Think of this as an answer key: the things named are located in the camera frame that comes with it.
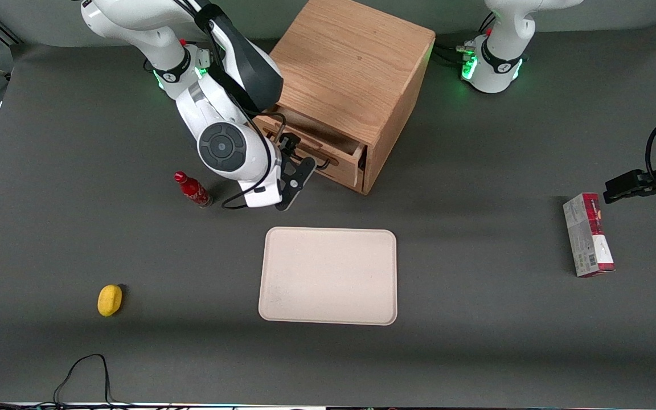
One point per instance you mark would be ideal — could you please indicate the wooden drawer cabinet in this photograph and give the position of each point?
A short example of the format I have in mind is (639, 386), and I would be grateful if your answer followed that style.
(356, 57)

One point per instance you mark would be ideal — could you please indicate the yellow lemon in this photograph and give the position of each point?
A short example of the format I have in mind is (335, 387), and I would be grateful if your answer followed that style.
(110, 300)

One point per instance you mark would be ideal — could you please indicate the red soda bottle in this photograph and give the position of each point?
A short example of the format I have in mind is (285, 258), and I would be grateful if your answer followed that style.
(192, 189)

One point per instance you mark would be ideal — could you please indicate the red tartan cookie box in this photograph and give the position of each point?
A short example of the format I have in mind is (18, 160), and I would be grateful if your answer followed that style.
(587, 239)

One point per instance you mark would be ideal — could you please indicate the cream rectangular tray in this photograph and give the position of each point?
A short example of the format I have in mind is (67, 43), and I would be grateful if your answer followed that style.
(328, 276)

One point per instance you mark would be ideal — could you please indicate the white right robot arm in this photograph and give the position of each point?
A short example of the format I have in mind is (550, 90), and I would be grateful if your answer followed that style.
(222, 148)

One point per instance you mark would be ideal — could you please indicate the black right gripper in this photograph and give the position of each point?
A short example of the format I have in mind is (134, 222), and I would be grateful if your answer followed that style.
(288, 143)

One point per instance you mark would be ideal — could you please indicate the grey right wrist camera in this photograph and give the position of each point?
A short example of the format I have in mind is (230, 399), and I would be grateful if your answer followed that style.
(262, 196)

